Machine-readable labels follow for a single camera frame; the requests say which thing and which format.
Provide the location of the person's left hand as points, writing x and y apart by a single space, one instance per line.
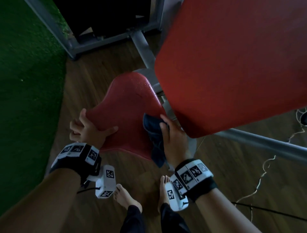
88 134

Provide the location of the person's right hand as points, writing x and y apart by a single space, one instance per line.
177 146

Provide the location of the blue cleaning cloth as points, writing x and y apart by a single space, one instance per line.
153 134

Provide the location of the red saddle-shaped seat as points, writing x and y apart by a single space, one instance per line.
129 108

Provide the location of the large red backrest pad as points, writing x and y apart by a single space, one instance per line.
227 67

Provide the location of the person's left forearm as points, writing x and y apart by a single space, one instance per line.
36 206

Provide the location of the person's right forearm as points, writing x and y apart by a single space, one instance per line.
220 213

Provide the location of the person's right foot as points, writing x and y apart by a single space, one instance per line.
163 192

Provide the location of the person's foot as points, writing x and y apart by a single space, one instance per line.
124 196
163 192

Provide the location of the person's left foot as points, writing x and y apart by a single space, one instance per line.
124 196

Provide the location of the person's dark trousers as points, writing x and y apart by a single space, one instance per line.
134 220

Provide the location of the left marker wristband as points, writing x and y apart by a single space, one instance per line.
72 163

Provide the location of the marker wristband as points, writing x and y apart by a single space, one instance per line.
72 163
203 187

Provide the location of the right marker wristband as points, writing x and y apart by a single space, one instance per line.
203 187

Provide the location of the green turf mat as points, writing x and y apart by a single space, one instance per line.
28 96

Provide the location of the black weight stack housing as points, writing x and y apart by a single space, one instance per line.
103 16

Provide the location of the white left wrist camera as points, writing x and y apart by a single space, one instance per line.
105 184

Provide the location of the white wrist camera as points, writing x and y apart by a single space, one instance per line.
175 201
105 184

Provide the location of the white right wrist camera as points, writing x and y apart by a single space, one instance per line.
175 201

